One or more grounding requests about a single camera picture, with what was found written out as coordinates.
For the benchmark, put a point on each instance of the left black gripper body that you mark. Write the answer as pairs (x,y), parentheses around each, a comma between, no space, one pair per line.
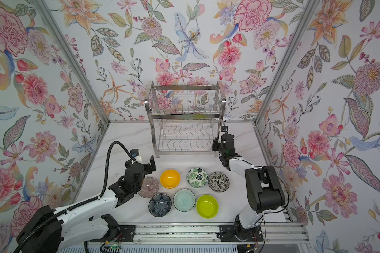
(138,188)

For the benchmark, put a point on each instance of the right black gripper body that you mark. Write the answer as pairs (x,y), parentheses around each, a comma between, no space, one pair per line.
(222,153)

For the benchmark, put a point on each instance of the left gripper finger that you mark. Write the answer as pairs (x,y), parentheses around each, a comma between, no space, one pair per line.
(131,163)
(150,167)

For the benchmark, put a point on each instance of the yellow bowl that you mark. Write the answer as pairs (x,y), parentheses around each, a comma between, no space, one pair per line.
(170,179)

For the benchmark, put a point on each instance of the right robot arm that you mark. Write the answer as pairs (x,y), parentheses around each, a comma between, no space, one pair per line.
(264,189)

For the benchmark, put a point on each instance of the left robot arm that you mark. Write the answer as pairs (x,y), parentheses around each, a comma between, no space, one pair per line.
(51,230)

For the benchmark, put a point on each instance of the steel two-tier dish rack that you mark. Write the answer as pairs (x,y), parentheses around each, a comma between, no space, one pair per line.
(185,118)

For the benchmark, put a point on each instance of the dark blue flower bowl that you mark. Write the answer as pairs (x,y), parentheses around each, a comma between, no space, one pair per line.
(160,205)

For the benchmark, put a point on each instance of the green leaf pattern bowl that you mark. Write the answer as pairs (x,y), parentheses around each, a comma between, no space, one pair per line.
(197,177)

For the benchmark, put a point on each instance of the pale celadon bowl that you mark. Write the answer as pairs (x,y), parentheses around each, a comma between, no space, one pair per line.
(184,200)

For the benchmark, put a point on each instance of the lime green bowl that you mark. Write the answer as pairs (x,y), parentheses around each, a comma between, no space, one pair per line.
(207,206)

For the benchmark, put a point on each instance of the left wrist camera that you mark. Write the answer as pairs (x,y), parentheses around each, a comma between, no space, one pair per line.
(136,158)

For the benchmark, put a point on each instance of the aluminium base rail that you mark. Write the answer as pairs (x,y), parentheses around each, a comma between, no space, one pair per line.
(212,233)

